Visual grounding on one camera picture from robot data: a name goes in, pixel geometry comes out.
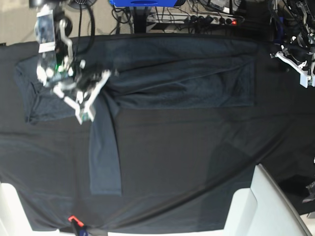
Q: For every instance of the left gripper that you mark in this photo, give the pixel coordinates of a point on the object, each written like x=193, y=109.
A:
x=301, y=60

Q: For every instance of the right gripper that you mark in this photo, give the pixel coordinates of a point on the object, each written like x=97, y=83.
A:
x=85, y=82

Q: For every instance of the dark grey T-shirt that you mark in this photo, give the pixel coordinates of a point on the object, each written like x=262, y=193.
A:
x=161, y=73

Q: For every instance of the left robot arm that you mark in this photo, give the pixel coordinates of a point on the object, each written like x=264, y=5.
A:
x=296, y=29

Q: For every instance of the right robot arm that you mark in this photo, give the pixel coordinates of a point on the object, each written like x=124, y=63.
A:
x=60, y=67

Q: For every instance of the round black floor base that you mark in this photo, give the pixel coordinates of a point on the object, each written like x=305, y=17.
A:
x=81, y=4

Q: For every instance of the blue box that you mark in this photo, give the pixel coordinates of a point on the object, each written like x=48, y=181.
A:
x=143, y=3

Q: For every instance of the black power strip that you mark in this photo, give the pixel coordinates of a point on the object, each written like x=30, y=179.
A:
x=216, y=20

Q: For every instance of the black table cloth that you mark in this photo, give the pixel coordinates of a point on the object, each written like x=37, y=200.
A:
x=179, y=167

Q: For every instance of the white bin left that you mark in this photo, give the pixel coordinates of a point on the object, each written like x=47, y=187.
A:
x=13, y=220

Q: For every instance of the white bin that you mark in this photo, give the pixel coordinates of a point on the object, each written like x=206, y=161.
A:
x=263, y=210
x=13, y=220

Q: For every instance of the white bin right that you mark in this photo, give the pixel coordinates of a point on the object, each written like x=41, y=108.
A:
x=263, y=210

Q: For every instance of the white camera on left wrist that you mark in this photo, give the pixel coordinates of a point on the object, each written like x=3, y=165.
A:
x=307, y=80

